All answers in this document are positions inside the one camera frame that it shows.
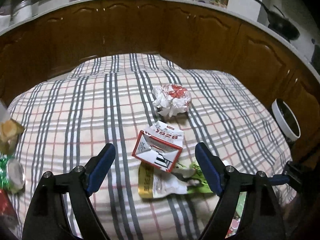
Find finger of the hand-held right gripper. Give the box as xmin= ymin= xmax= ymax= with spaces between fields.
xmin=268 ymin=174 xmax=290 ymax=186

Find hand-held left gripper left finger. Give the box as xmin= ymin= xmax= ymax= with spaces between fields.
xmin=22 ymin=143 xmax=116 ymax=240

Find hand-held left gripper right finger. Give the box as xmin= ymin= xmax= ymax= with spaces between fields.
xmin=194 ymin=142 xmax=286 ymax=240

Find green snack bag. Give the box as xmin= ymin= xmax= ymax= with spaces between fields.
xmin=138 ymin=160 xmax=217 ymax=199

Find green milk carton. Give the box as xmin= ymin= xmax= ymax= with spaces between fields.
xmin=226 ymin=192 xmax=248 ymax=238

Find red white paper box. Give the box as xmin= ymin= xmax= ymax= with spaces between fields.
xmin=132 ymin=120 xmax=185 ymax=172

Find white round basin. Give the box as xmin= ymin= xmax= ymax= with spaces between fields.
xmin=271 ymin=98 xmax=301 ymax=142

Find white red paper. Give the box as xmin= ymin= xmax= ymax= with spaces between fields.
xmin=152 ymin=84 xmax=192 ymax=117

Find person's right hand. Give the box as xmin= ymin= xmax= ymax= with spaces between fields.
xmin=281 ymin=192 xmax=309 ymax=230

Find plaid tablecloth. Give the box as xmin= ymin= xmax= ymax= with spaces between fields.
xmin=6 ymin=53 xmax=298 ymax=240

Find crushed green can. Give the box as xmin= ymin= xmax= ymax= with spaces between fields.
xmin=0 ymin=155 xmax=26 ymax=194

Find crushed yellow white carton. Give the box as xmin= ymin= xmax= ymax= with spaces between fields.
xmin=0 ymin=100 xmax=26 ymax=155

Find crushed red can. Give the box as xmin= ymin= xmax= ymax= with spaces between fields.
xmin=0 ymin=189 xmax=18 ymax=232

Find dark stockpot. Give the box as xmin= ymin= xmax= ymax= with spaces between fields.
xmin=311 ymin=39 xmax=320 ymax=66

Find wooden lower cabinets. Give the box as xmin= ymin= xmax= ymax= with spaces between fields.
xmin=0 ymin=0 xmax=320 ymax=167

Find black wok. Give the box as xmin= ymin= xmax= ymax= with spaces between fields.
xmin=251 ymin=0 xmax=300 ymax=41

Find white kitchen countertop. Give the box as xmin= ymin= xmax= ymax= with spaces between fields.
xmin=0 ymin=0 xmax=320 ymax=77

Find white pot with lid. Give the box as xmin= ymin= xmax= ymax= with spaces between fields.
xmin=11 ymin=0 xmax=33 ymax=22

